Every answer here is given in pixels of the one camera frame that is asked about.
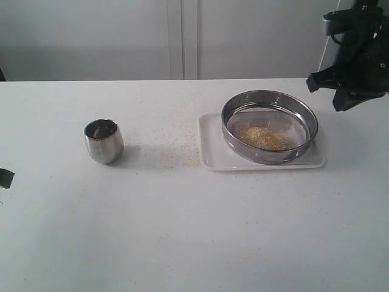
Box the spilled yellow grains on table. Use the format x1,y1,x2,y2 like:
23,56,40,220
121,92,202,170

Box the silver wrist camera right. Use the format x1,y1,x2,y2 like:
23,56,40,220
323,6,386,46

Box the round stainless steel sieve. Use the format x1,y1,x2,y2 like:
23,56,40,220
221,90,318,165

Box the yellow millet grains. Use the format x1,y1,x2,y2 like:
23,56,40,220
236,126,287,150

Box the stainless steel cup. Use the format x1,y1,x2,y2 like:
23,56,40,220
84,119,124,164

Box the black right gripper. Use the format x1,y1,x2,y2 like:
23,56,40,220
306,18,388,112

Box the white rectangular plastic tray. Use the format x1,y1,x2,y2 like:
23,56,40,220
198,114,326,172

